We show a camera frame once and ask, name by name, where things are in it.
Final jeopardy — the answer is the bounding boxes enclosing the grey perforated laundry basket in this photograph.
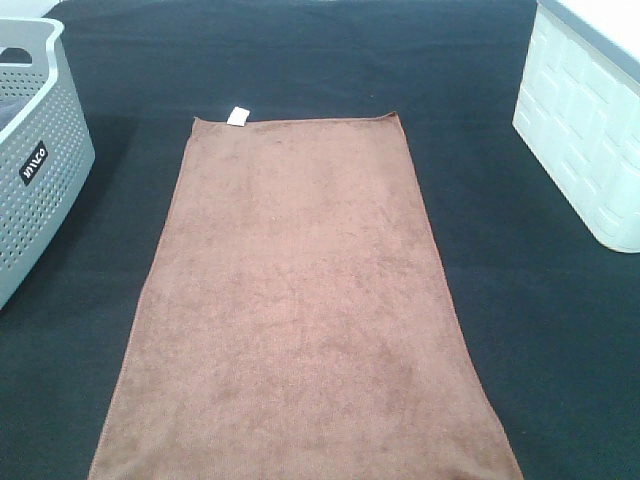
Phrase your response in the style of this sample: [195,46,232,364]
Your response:
[1,17,95,303]

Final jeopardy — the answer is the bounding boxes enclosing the black table cloth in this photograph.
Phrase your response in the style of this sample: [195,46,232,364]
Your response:
[1,1,639,479]

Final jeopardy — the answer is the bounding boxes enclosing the dark towel in basket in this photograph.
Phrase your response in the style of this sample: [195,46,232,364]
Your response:
[0,98,24,130]

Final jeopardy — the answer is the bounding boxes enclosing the brown microfibre towel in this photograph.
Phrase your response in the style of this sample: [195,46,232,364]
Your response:
[89,113,521,479]

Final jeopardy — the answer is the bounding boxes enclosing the white plastic storage bin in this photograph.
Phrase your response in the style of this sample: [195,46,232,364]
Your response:
[512,1,639,253]

